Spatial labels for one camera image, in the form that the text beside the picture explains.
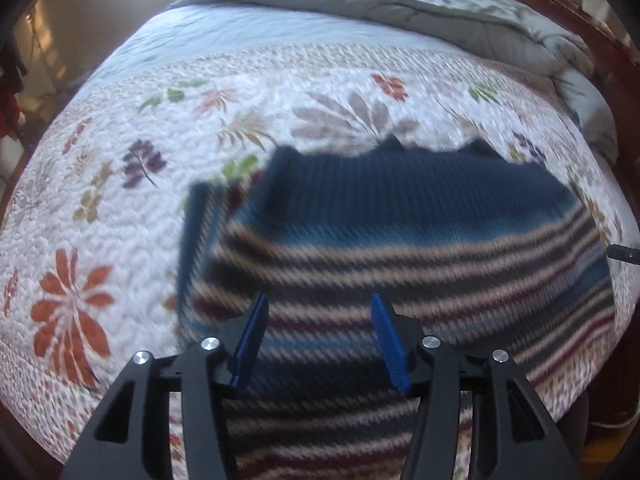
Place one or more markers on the red cloth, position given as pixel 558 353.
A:
pixel 7 112

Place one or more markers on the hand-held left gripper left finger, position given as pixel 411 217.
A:
pixel 250 340

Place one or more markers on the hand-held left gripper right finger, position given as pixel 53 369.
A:
pixel 392 345

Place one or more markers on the striped knitted sweater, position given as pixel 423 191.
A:
pixel 375 220

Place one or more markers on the grey duvet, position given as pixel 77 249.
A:
pixel 425 5

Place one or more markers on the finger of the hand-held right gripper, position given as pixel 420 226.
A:
pixel 625 252

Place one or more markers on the floral quilted bedspread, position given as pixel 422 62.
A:
pixel 125 210

